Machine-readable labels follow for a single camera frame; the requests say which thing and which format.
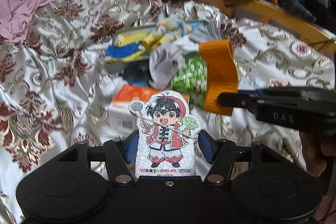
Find orange cloth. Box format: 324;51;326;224
199;39;238;116

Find grey knotted sock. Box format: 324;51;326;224
149;44;185;91

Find striped colourful towel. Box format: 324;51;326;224
113;17;193;50

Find person's right hand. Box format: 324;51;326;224
299;132;335;177

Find orange white carton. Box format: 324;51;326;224
108;84;189;137

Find green patterned cloth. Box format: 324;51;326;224
171;55;207;108

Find floral satin bedspread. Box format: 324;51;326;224
1;0;335;223

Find colourful cartoon storage box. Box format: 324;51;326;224
104;17;222;63

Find dark blue jeans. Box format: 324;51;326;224
277;0;316;22

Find wooden bed frame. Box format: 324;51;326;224
193;0;335;56

